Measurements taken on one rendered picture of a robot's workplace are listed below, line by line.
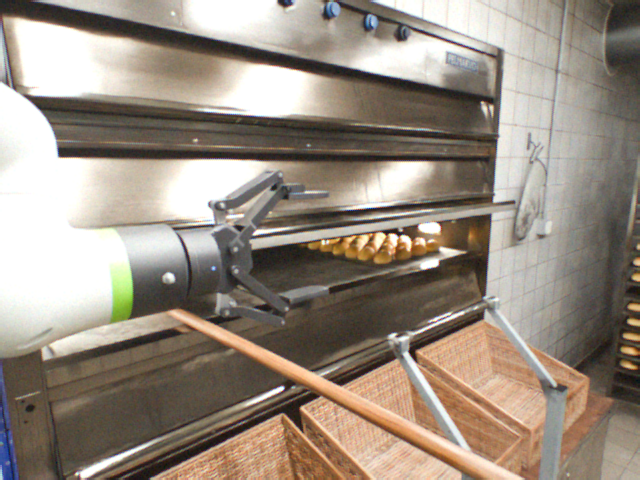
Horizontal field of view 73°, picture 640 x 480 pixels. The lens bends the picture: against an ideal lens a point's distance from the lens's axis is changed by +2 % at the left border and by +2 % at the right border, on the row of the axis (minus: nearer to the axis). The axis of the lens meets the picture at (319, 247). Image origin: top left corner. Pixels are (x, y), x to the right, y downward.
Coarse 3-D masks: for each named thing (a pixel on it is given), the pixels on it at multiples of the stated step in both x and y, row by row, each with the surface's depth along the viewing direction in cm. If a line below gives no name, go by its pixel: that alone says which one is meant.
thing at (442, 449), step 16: (192, 320) 110; (224, 336) 100; (240, 352) 96; (256, 352) 92; (272, 368) 88; (288, 368) 84; (304, 384) 81; (320, 384) 78; (336, 400) 75; (352, 400) 73; (368, 416) 70; (384, 416) 69; (400, 432) 66; (416, 432) 64; (432, 448) 62; (448, 448) 61; (448, 464) 61; (464, 464) 59; (480, 464) 58
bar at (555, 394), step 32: (448, 320) 121; (384, 352) 103; (288, 384) 84; (416, 384) 104; (544, 384) 129; (224, 416) 74; (448, 416) 101; (128, 448) 65; (160, 448) 67; (544, 448) 131
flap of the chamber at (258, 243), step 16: (496, 208) 179; (512, 208) 188; (368, 224) 127; (384, 224) 132; (400, 224) 137; (416, 224) 143; (256, 240) 101; (272, 240) 104; (288, 240) 107; (304, 240) 111
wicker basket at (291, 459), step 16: (256, 432) 124; (272, 432) 127; (288, 432) 129; (224, 448) 117; (240, 448) 120; (256, 448) 123; (272, 448) 127; (288, 448) 130; (304, 448) 124; (192, 464) 110; (208, 464) 114; (224, 464) 116; (240, 464) 119; (272, 464) 126; (288, 464) 130; (304, 464) 125; (320, 464) 120
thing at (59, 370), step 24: (432, 264) 183; (456, 264) 192; (336, 288) 147; (360, 288) 151; (384, 288) 160; (288, 312) 130; (144, 336) 106; (168, 336) 106; (192, 336) 110; (48, 360) 93; (72, 360) 93; (96, 360) 95; (120, 360) 98; (48, 384) 89
